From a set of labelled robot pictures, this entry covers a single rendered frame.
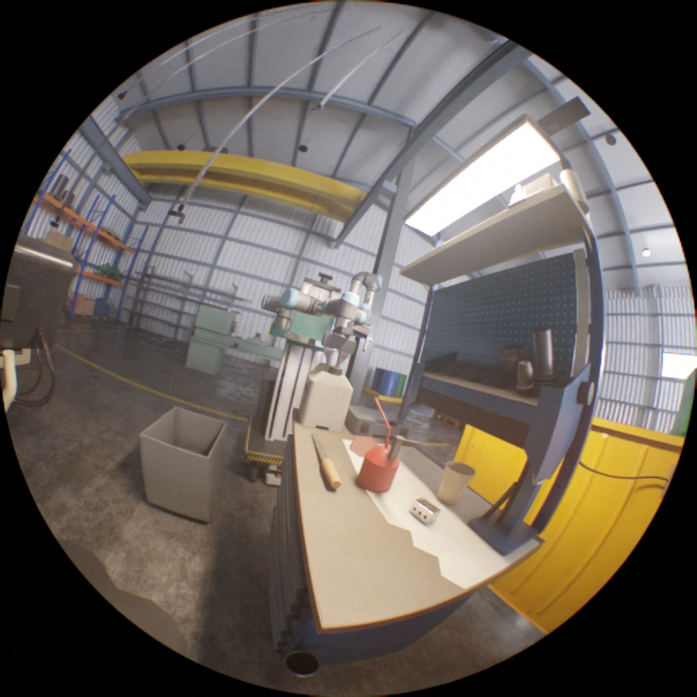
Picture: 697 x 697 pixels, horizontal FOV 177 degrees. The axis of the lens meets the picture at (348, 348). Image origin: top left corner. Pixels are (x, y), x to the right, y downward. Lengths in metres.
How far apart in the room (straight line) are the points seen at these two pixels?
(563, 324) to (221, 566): 1.71
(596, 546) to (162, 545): 2.07
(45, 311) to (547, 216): 1.16
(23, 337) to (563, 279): 1.30
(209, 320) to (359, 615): 5.32
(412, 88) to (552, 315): 7.80
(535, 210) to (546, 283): 0.22
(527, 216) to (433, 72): 7.42
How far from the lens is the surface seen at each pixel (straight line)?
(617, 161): 9.12
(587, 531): 1.35
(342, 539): 0.41
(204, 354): 5.37
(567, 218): 0.67
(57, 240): 8.49
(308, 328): 1.87
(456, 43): 7.71
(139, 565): 1.48
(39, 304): 0.65
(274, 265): 9.41
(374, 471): 0.53
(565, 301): 0.69
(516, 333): 0.74
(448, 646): 1.52
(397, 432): 0.96
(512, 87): 8.04
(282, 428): 2.11
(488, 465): 1.51
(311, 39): 7.67
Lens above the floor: 1.24
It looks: 1 degrees up
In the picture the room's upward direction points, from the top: 15 degrees clockwise
